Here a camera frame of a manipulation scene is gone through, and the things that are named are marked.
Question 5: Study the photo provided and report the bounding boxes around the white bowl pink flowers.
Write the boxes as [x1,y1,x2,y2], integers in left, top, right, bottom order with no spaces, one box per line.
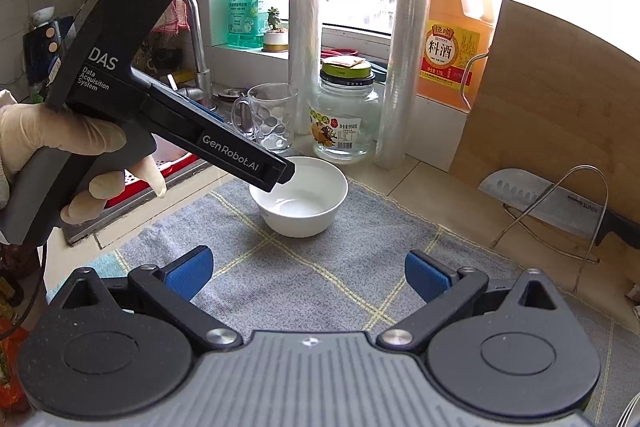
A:
[248,155,349,239]

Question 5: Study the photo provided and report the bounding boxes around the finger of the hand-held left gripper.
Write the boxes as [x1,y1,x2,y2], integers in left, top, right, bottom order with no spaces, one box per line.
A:
[261,155,296,188]

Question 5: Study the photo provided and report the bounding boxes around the small potted succulent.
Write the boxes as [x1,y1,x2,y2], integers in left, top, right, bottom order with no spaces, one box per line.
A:
[262,7,291,54]

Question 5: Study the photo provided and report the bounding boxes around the red and white drain basket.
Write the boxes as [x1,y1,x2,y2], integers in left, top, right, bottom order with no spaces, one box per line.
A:
[105,152,211,208]

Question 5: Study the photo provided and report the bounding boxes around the orange cooking wine bottle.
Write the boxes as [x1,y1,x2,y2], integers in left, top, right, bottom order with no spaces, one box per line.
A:
[417,0,496,110]

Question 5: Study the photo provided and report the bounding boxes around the person's left hand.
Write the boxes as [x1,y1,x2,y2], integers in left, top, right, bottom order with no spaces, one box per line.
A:
[0,91,167,224]

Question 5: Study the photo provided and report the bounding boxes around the pink cloth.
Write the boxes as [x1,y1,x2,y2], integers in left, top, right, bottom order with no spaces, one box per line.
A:
[152,0,188,35]

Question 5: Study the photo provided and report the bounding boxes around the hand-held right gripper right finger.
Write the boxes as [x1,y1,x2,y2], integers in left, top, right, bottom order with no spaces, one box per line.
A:
[376,251,568,350]

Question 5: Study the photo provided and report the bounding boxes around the steel wire rack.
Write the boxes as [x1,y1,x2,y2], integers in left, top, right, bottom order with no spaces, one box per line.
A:
[490,165,611,293]

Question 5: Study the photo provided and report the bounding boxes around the bamboo cutting board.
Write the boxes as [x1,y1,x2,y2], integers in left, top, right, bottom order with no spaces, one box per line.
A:
[448,0,640,258]

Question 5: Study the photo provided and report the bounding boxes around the grey and blue checked towel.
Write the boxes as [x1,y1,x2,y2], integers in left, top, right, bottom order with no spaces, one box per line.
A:
[45,177,640,427]

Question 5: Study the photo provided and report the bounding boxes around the clear glass mug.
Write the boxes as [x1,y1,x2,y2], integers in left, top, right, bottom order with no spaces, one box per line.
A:
[230,82,299,152]

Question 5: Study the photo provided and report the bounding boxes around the black handled kitchen knife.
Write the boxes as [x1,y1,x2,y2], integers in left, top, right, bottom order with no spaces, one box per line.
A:
[477,168,640,250]

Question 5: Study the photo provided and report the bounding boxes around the stack of clear plastic cups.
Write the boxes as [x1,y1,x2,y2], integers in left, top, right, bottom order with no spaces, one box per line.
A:
[375,0,433,171]

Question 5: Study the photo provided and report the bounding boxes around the steel faucet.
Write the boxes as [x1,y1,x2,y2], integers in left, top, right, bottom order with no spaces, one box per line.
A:
[175,0,216,108]

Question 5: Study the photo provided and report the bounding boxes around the glass jar yellow green lid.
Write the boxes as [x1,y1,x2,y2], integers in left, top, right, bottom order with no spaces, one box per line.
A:
[309,55,381,164]

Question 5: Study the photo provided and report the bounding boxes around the red printed bag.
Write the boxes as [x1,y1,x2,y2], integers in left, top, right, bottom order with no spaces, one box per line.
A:
[0,302,31,413]

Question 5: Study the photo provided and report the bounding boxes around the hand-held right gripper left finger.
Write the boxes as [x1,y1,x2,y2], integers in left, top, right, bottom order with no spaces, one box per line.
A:
[62,245,243,354]

